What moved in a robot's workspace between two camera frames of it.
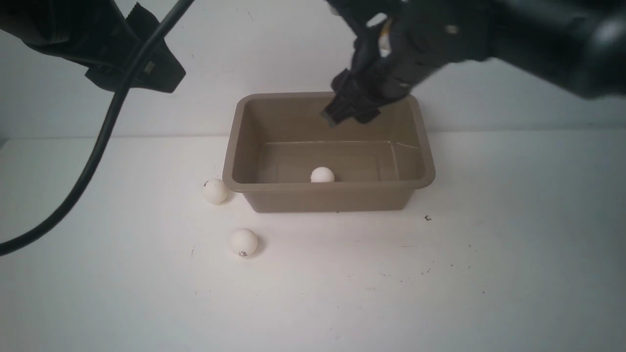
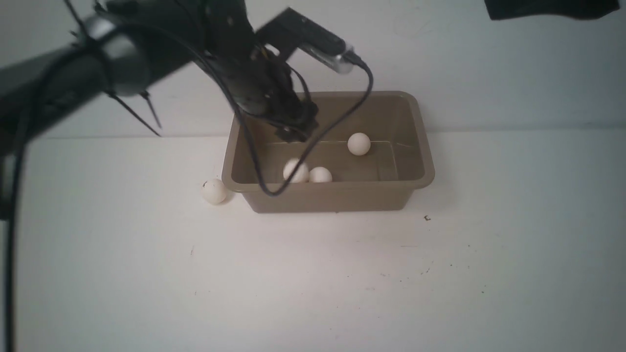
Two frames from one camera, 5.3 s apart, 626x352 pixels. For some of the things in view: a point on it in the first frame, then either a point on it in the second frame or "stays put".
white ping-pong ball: [322, 175] stays put
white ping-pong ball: [214, 190] stays put
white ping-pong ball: [243, 241] → [301, 174]
